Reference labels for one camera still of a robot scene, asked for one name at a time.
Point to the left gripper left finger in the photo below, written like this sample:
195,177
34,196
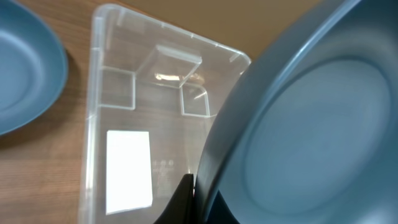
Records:
179,208

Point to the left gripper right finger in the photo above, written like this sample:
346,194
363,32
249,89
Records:
220,213

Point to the dark blue bowl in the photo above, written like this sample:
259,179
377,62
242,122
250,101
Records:
34,66
308,134

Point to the white label in container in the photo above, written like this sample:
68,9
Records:
128,171

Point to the clear plastic storage container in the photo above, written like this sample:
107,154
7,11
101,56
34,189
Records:
148,75

